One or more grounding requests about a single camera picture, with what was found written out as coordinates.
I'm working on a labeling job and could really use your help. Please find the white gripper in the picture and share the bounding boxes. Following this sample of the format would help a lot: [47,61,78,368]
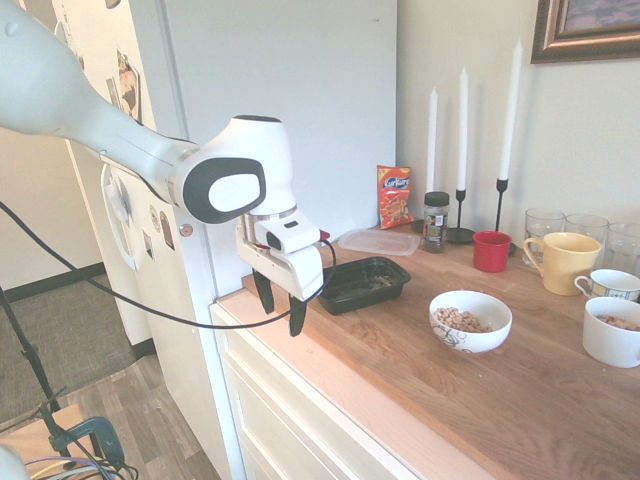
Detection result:
[235,212,326,338]

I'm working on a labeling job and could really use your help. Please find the cereal pieces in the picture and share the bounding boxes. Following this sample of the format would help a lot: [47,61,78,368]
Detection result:
[432,306,494,334]

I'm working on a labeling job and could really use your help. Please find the white bowl with swirl pattern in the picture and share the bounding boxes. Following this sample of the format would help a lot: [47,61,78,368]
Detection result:
[428,290,513,354]

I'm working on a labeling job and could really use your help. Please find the cereal in white mug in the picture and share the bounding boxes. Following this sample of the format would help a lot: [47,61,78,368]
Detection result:
[595,313,640,333]

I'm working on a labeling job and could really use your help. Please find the black plastic food container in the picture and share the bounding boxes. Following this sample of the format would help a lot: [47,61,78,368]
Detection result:
[317,256,411,316]

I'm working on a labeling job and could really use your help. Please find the white cabinet with drawers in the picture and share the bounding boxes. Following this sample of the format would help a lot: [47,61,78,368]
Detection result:
[209,289,451,480]

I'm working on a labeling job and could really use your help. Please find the clear plastic container lid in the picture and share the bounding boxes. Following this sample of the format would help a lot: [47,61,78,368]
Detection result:
[337,227,422,257]

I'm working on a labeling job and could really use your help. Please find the orange Kurkure snack bag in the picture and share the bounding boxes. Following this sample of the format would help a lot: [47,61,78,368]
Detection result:
[376,165,416,230]

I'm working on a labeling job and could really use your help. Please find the spice jar with black lid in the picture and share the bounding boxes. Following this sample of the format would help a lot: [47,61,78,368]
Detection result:
[422,191,450,254]

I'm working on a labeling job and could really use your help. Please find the black holder of medium candle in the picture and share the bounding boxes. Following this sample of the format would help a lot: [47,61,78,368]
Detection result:
[446,188,477,246]

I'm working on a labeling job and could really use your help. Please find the red mug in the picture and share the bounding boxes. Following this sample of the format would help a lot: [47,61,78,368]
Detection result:
[472,230,513,274]

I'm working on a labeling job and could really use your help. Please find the short white taper candle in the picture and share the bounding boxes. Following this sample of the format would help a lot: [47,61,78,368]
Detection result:
[426,86,440,194]

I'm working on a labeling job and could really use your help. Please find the green metal clamp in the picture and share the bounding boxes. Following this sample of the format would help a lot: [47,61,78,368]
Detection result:
[47,394,127,472]

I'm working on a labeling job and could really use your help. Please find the black holder of tall candle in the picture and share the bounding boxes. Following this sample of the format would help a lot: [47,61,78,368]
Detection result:
[494,177,518,256]

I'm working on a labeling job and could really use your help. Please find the medium white taper candle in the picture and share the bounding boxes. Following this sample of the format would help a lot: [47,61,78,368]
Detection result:
[457,66,471,192]

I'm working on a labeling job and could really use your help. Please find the black tripod stand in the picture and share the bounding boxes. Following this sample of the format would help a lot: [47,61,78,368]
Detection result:
[0,284,69,431]

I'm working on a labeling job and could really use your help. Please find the photo magnet on refrigerator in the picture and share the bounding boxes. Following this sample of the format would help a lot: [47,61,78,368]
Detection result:
[115,48,143,125]

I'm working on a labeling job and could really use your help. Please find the clear drinking glass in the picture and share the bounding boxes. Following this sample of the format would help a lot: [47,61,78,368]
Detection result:
[605,222,640,279]
[564,213,610,247]
[523,208,567,269]

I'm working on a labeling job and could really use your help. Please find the wooden robot mounting table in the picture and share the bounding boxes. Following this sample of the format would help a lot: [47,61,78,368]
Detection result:
[0,403,102,464]

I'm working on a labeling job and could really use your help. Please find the yellow mug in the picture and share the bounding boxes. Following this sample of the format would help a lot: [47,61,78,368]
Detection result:
[522,232,603,296]

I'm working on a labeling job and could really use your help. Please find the tall white taper candle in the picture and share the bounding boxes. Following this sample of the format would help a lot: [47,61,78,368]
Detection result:
[498,39,524,181]

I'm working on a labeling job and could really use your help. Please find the large plain white mug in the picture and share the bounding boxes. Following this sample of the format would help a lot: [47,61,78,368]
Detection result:
[582,296,640,370]

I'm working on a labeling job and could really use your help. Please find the white teacup with blue pattern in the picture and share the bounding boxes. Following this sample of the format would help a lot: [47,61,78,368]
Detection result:
[573,268,640,305]

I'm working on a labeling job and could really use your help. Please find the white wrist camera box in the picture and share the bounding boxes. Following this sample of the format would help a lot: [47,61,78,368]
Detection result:
[253,209,322,255]

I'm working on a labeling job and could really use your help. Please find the white refrigerator door handle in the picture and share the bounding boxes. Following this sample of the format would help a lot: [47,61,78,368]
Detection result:
[99,164,139,273]

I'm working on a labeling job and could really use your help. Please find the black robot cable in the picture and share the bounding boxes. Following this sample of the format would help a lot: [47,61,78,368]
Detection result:
[0,199,337,332]

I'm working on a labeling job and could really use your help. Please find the bundle of coloured cables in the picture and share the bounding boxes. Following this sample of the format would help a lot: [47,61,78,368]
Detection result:
[23,451,140,480]

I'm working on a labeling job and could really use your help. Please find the framed picture with brown frame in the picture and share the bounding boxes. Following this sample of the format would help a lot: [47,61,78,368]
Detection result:
[530,0,640,65]

